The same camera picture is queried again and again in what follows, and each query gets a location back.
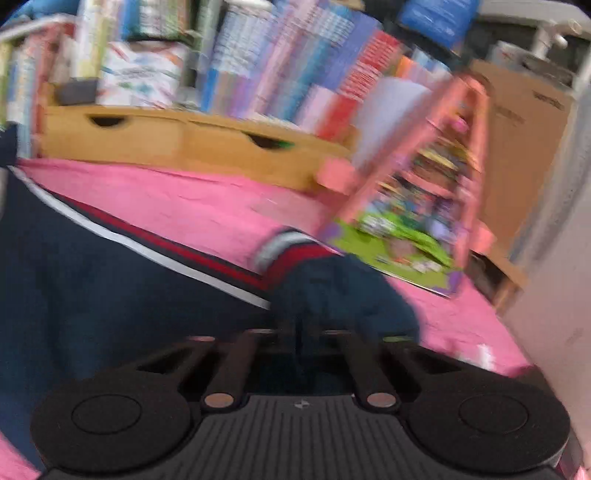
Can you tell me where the white navy red jacket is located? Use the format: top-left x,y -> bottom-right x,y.
0,124 -> 421,472

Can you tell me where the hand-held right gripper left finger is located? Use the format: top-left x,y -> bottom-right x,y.
134,318 -> 296,411

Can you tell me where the row of colourful books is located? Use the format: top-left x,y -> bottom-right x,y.
0,0 -> 455,139

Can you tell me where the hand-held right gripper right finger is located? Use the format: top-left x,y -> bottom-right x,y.
305,318 -> 467,411

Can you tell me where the white printed box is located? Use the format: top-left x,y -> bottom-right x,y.
99,41 -> 190,109

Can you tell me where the white paper sheet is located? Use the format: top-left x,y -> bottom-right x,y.
355,76 -> 435,162

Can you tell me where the cardboard box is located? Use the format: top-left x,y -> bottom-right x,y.
466,58 -> 578,259

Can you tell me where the wooden drawer organizer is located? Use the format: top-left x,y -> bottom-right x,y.
39,104 -> 356,192

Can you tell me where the pink toy house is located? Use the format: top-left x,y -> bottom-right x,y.
316,74 -> 497,298

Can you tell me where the blue box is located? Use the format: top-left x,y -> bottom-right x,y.
397,0 -> 481,49

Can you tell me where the small black box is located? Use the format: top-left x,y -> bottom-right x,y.
60,78 -> 100,104

